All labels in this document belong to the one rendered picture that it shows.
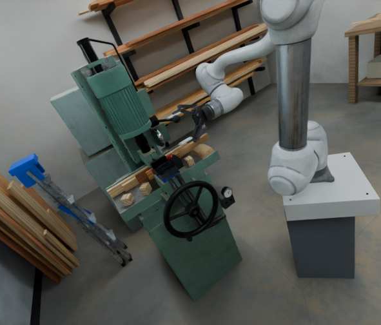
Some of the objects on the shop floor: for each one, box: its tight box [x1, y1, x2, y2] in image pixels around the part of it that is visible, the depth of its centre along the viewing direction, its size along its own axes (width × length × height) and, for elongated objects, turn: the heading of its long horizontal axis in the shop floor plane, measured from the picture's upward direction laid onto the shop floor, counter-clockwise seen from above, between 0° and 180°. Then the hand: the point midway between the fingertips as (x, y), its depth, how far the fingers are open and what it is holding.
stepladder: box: [8, 153, 133, 267], centre depth 181 cm, size 27×25×116 cm
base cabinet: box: [146, 186, 242, 302], centre depth 166 cm, size 45×58×71 cm
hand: (175, 130), depth 110 cm, fingers open, 13 cm apart
